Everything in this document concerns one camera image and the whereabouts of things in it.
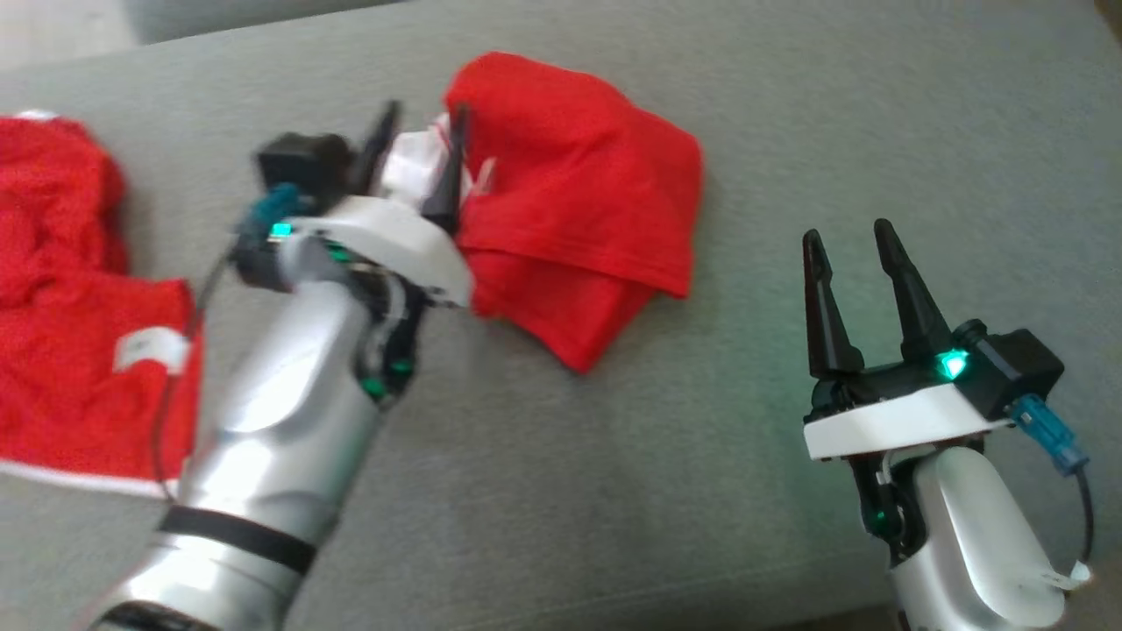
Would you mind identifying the red shorts with white trim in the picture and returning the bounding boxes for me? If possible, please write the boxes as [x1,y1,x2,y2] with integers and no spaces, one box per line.
[0,110,204,500]

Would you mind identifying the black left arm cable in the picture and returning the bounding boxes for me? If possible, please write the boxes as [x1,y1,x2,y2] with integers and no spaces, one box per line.
[149,182,303,500]

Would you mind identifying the white right cable tag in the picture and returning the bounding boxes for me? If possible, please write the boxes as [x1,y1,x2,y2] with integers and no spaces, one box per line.
[1043,561,1095,593]

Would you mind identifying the red white basketball jersey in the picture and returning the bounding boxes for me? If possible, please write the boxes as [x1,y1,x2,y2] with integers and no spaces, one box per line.
[381,51,705,373]

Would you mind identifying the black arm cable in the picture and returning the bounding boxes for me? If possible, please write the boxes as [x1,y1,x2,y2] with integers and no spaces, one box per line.
[149,182,303,500]
[1008,394,1097,579]

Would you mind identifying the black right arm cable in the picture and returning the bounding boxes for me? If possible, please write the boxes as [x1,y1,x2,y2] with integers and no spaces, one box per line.
[1008,394,1097,579]

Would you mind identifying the grey fabric sofa seat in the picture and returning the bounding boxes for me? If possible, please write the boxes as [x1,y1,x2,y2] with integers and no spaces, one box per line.
[0,0,1122,631]

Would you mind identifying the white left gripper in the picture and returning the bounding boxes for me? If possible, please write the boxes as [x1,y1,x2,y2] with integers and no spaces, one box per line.
[289,100,475,309]

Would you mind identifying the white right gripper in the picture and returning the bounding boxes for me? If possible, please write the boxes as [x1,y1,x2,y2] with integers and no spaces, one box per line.
[801,218,1014,463]

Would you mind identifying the grey upholstered sofa section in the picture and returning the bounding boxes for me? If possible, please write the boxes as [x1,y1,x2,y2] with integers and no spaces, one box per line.
[131,0,413,43]

